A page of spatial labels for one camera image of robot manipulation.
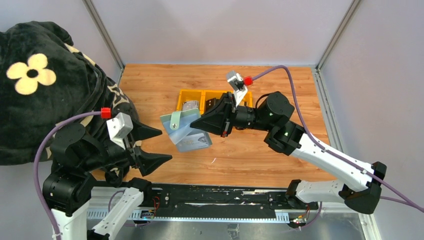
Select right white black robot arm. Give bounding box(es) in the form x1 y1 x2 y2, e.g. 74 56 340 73
190 91 387 215

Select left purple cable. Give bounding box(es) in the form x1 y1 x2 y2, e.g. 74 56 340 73
33 107 112 240

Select purple cable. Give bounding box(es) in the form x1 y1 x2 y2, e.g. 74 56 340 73
33 107 112 240
243 65 424 214

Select black floral blanket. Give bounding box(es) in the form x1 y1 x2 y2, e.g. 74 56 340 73
0 21 139 166

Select aluminium frame post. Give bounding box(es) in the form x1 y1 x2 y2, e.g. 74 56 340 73
82 0 125 72
315 0 363 72

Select black card holder in bin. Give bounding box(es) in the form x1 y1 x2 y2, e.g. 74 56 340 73
204 97 218 114

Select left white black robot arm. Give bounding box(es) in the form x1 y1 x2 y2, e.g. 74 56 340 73
42 118 172 240

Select right aluminium frame post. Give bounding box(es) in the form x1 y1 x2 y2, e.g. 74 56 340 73
315 0 363 72

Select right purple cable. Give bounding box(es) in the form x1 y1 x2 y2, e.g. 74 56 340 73
243 65 424 214

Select yellow bin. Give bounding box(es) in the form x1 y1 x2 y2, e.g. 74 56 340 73
199 90 227 115
228 91 254 108
176 89 205 115

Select green card holder wallet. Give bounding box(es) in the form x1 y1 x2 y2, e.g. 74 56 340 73
160 108 212 153

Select left yellow bin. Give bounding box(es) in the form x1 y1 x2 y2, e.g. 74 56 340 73
176 89 205 115

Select middle yellow bin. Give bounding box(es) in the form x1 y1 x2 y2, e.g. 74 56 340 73
199 90 227 115

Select right yellow bin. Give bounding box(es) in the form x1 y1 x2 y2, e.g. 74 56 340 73
228 91 254 108

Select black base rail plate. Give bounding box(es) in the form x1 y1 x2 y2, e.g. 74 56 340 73
139 183 319 222

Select left aluminium frame post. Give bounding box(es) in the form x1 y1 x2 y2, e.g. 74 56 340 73
82 0 125 72

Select silver cards in left bin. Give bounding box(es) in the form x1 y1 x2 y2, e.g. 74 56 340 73
182 100 200 112

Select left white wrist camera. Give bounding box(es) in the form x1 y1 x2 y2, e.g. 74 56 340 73
106 112 134 150

